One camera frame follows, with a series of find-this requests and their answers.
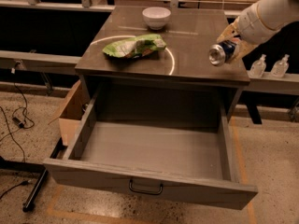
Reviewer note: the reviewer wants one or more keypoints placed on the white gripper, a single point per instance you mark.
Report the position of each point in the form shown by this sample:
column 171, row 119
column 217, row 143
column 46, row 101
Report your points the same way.
column 254, row 25

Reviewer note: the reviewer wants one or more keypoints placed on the blue pepsi can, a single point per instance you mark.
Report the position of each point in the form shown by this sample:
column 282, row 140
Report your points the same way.
column 224, row 52

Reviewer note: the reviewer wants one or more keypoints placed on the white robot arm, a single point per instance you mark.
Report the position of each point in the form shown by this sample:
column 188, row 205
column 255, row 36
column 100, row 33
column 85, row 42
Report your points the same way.
column 275, row 14

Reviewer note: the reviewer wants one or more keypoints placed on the grey cabinet counter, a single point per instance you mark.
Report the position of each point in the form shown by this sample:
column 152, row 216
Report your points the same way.
column 188, row 37

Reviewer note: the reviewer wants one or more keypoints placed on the grey open drawer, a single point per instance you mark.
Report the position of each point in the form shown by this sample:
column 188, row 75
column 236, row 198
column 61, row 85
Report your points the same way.
column 175, row 137

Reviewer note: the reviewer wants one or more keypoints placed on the clear sanitizer bottle left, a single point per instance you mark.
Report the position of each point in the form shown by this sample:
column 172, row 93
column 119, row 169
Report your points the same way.
column 258, row 67

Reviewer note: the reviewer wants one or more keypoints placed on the clear sanitizer bottle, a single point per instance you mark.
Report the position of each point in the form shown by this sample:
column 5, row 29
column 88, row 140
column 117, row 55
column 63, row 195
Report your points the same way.
column 258, row 67
column 280, row 67

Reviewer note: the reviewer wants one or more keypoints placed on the clear sanitizer bottle right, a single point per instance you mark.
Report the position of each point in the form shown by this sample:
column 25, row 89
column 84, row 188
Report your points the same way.
column 280, row 67

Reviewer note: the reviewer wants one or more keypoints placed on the white bowl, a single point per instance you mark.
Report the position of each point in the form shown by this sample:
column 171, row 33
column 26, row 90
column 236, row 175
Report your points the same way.
column 156, row 17

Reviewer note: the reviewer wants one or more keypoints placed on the green chip bag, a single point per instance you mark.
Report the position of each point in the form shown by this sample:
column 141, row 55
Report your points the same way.
column 135, row 47

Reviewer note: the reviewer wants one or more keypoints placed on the cardboard box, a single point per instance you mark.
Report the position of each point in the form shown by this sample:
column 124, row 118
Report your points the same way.
column 70, row 112

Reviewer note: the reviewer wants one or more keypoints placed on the black metal floor bar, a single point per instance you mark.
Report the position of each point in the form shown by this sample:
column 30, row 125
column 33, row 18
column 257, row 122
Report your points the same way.
column 29, row 205

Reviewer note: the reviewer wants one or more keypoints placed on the black drawer handle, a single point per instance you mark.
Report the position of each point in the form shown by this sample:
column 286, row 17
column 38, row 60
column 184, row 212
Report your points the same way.
column 143, row 189

